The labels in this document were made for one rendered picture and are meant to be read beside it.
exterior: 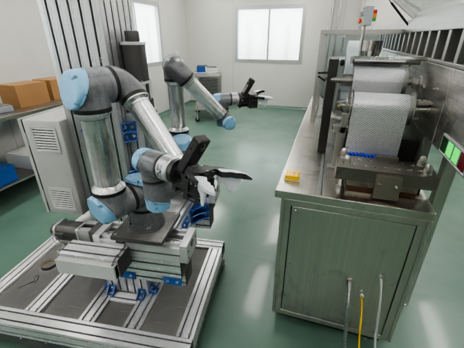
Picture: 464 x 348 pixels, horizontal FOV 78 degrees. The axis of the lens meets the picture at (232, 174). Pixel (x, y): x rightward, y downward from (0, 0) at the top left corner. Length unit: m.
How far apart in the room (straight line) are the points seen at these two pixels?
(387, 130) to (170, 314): 1.43
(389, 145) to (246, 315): 1.27
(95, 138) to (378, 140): 1.22
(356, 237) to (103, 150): 1.13
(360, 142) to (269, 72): 5.78
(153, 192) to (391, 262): 1.13
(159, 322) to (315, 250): 0.89
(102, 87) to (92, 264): 0.70
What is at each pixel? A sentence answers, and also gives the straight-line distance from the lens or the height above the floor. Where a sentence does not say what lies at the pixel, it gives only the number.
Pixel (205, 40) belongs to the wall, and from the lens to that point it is 7.61.
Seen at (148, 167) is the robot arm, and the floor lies 1.22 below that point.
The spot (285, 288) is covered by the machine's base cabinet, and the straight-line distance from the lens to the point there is 1.73.
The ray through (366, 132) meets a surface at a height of 1.14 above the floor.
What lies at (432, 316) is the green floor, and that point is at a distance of 2.32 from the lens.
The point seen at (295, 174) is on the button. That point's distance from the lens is 1.49.
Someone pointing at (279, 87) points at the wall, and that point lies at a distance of 7.18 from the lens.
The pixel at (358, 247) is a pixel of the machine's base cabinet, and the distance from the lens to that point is 1.51.
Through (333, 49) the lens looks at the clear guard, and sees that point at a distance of 2.49.
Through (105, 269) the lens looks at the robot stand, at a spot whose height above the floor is 0.71.
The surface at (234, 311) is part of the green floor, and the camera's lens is 1.99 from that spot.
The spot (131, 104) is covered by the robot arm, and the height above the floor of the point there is 1.35.
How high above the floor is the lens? 1.55
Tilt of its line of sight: 25 degrees down
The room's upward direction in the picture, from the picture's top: straight up
